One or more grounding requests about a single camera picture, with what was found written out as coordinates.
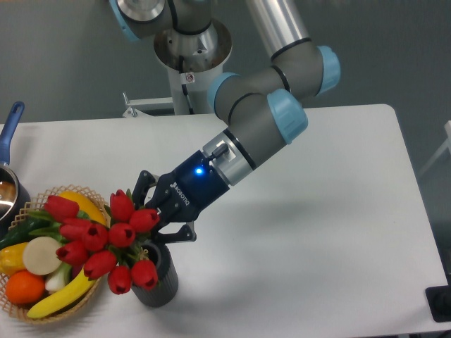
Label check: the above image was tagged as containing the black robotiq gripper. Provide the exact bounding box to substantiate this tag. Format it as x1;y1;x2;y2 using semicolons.
132;151;229;244

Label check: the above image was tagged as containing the red tulip bouquet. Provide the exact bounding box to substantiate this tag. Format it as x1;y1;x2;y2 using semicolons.
30;189;160;294

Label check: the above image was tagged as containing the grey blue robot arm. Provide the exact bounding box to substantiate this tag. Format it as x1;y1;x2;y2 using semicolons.
110;1;341;244

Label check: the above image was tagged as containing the dark grey ribbed vase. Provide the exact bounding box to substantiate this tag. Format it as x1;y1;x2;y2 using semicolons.
131;241;178;308

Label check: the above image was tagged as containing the purple vegetable in basket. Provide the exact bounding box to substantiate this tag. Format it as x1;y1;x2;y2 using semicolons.
71;265;82;280

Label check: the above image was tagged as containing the yellow banana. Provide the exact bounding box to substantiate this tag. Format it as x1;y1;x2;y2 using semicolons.
27;270;97;320

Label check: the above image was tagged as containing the woven wicker basket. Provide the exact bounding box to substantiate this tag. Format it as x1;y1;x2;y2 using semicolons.
1;184;109;325

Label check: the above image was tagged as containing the green bok choy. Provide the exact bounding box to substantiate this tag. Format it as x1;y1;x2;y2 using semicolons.
45;211;90;294

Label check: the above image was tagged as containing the beige round slice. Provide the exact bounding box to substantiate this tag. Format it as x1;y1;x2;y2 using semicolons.
23;237;62;275

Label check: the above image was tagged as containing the green cucumber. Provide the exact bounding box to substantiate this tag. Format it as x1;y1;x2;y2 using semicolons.
0;218;50;249

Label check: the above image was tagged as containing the yellow bell pepper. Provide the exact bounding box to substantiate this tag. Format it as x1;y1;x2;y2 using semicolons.
1;242;28;275

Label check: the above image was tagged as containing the orange fruit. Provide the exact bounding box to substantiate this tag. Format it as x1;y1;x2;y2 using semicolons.
5;270;45;305

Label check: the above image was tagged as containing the black device at edge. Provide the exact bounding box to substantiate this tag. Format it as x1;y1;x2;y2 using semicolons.
425;285;450;323

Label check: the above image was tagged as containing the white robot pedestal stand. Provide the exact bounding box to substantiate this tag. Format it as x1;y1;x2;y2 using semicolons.
124;18;232;117

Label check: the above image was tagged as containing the blue handled saucepan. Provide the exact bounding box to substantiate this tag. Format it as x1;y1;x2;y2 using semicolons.
1;101;30;239

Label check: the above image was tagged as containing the white frame at right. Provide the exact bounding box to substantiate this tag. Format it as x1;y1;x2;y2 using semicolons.
419;121;450;178

